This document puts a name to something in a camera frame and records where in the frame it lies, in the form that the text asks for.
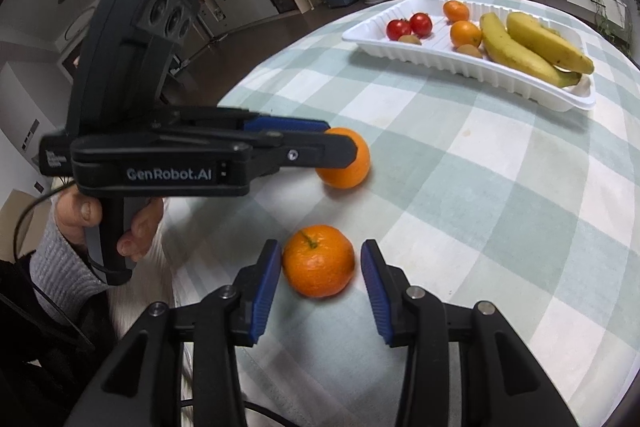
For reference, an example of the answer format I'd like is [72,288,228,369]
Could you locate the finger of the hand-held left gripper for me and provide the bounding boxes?
[235,113,332,136]
[247,131,359,175]

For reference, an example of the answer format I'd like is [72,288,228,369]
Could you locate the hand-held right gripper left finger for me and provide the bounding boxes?
[62,238,283,427]

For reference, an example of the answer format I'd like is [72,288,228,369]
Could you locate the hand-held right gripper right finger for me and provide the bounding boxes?
[360,238,581,427]

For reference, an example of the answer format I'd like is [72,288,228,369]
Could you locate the small mandarin orange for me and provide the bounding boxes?
[281,225,357,299]

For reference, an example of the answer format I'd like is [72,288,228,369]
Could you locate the red tomato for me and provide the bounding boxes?
[386,19,412,42]
[409,12,434,38]

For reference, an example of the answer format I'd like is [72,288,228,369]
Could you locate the white plastic tray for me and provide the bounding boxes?
[341,0,597,112]

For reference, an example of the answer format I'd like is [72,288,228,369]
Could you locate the yellow banana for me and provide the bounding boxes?
[479,12,583,88]
[506,11,595,75]

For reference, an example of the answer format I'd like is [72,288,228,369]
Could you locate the person's left forearm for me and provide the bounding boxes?
[29,217,112,308]

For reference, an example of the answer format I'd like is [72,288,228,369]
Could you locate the person's left hand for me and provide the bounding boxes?
[52,189,166,264]

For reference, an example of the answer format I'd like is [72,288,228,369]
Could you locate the green white checked tablecloth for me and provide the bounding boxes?
[160,0,640,427]

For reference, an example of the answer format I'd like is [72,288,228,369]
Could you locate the black cable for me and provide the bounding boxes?
[11,186,73,260]
[244,399,293,427]

